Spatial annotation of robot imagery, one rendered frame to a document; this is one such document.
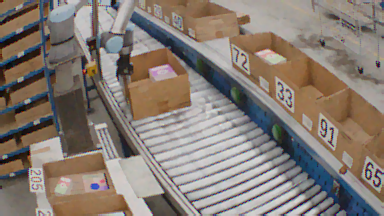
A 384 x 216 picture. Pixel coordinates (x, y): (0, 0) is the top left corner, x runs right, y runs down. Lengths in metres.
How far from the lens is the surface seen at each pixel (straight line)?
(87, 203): 1.67
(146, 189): 1.81
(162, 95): 2.25
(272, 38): 2.45
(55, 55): 1.93
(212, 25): 2.70
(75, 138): 2.10
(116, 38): 2.05
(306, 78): 2.19
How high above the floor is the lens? 1.90
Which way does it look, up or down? 30 degrees down
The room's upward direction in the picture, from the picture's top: 6 degrees counter-clockwise
